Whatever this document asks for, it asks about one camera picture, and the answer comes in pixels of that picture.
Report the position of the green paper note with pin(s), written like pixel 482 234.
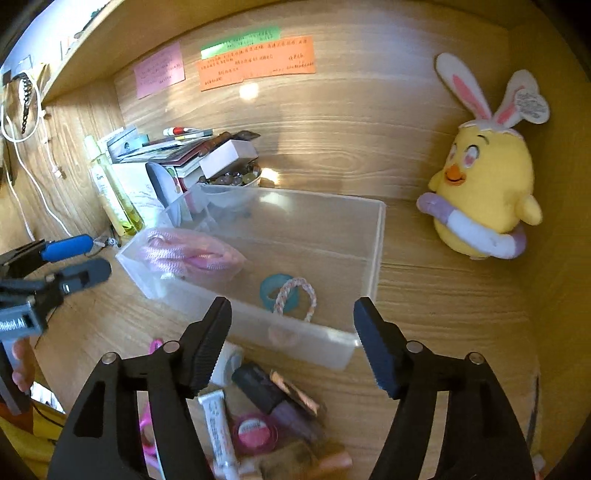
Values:
pixel 240 39

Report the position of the white marker red cap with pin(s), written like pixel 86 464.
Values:
pixel 184 131

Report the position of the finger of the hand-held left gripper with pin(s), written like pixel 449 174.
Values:
pixel 87 274
pixel 67 247

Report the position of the clear plastic storage box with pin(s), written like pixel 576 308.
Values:
pixel 300 230

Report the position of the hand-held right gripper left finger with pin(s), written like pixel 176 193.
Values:
pixel 205 360

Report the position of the grey white oval packet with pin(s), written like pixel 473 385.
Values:
pixel 159 180

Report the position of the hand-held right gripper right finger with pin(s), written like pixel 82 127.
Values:
pixel 381 355

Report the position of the glittery rose gold case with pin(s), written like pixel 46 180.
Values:
pixel 295 392

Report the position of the brown cosmetic case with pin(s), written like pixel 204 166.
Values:
pixel 295 461

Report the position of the white cosmetic tube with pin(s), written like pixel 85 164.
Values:
pixel 219 429

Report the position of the bowl of beads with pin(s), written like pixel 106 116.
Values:
pixel 231 177

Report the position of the wooden shelf board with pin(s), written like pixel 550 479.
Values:
pixel 115 46

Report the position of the small white carton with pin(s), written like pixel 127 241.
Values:
pixel 226 154

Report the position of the yellow chick plush toy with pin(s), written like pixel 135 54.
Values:
pixel 485 184

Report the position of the stack of books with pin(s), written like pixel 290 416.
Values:
pixel 184 154

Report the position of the pink round tin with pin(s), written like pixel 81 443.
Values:
pixel 254 431

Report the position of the orange paper note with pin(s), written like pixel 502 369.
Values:
pixel 254 69

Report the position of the yellow oil bottle white label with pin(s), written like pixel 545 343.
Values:
pixel 99 180

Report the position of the pink sticky note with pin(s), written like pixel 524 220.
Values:
pixel 159 71

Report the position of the yellow garment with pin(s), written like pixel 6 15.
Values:
pixel 27 434

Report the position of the small white jar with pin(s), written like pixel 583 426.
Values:
pixel 228 364

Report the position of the person's left hand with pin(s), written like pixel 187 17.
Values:
pixel 23 367

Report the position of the dark purple nail polish bottle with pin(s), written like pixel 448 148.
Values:
pixel 263 390

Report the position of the tall white carton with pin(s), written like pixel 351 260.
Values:
pixel 136 189

